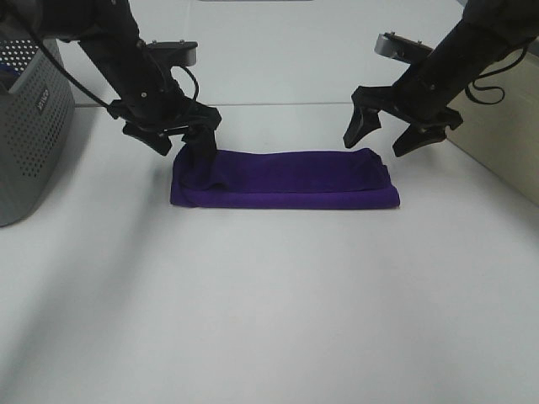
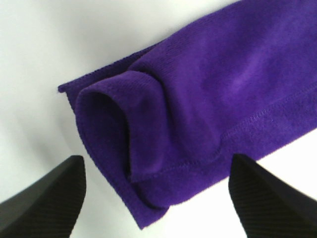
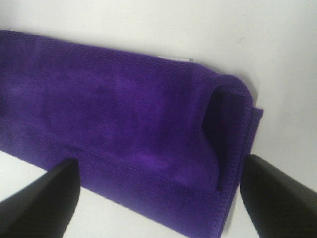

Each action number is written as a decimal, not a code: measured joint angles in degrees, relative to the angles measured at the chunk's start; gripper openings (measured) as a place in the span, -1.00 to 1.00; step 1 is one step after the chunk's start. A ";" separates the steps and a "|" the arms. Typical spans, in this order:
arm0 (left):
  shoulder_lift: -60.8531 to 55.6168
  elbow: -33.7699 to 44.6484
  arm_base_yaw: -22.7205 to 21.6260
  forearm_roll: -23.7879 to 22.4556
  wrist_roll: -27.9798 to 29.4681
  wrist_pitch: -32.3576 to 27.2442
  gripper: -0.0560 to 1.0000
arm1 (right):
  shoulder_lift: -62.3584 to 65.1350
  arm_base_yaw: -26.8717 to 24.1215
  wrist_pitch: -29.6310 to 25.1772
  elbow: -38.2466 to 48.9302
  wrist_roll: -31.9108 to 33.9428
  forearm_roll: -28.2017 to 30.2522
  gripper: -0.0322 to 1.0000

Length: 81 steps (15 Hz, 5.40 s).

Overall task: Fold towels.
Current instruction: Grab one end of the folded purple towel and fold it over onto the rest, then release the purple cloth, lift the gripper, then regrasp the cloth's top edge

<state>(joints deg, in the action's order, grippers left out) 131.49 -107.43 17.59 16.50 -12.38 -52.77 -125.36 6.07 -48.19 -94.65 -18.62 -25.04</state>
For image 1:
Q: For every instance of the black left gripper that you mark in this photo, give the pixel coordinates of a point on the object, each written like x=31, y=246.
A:
x=151, y=102

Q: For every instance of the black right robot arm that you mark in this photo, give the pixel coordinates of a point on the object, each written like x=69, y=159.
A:
x=487, y=32

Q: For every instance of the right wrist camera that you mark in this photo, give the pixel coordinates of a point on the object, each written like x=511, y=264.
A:
x=398, y=48

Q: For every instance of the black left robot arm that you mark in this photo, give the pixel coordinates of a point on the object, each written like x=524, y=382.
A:
x=105, y=30

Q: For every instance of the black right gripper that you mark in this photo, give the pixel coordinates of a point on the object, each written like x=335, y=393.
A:
x=419, y=97

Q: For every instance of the grey perforated laundry basket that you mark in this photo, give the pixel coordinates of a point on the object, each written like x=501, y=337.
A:
x=36, y=115

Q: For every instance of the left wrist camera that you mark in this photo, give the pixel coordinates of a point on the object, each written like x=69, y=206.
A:
x=174, y=53

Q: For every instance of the beige storage bin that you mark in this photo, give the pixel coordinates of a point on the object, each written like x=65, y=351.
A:
x=504, y=137

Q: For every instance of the purple towel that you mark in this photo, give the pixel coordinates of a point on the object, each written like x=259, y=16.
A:
x=295, y=180

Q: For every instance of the blue cloth in basket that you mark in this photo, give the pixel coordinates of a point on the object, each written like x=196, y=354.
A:
x=9, y=75

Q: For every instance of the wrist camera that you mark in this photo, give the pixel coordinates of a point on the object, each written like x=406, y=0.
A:
x=398, y=48
x=174, y=53

